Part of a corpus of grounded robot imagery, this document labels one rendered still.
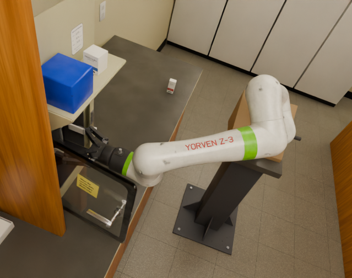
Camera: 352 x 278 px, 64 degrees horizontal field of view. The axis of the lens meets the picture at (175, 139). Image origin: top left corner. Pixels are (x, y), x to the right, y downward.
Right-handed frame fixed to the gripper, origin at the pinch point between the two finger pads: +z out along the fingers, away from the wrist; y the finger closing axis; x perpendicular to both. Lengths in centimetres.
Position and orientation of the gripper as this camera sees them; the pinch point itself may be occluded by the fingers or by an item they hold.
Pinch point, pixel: (63, 137)
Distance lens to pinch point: 113.4
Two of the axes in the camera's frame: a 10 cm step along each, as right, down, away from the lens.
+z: -9.3, -3.7, 0.6
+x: -2.1, 6.5, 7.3
